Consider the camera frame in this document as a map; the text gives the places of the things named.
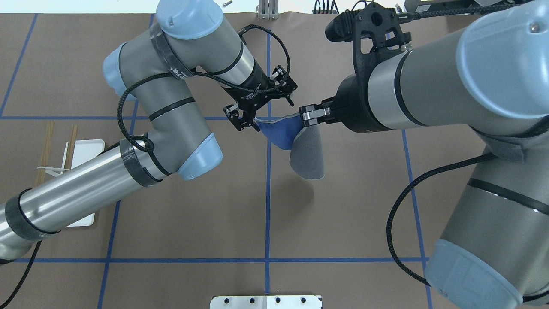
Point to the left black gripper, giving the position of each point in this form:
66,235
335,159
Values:
252,95

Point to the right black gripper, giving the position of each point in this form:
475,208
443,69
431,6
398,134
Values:
354,107

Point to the blue grey microfiber towel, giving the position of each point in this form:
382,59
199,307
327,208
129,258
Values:
304,143

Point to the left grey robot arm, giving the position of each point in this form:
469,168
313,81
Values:
164,129

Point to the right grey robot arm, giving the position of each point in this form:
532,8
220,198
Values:
483,67

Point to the white rack base tray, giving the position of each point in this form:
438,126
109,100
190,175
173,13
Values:
85,150

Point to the wooden rack bar near tray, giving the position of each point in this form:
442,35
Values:
71,145

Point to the wooden rack bar outer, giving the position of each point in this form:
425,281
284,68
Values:
46,149

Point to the black equipment box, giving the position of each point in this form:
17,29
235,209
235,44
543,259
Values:
444,5

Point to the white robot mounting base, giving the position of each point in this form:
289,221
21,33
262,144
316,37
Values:
267,302

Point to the grey aluminium frame post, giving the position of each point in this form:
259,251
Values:
268,10

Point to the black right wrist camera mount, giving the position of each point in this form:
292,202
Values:
375,34

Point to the white rack bracket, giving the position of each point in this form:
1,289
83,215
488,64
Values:
53,171

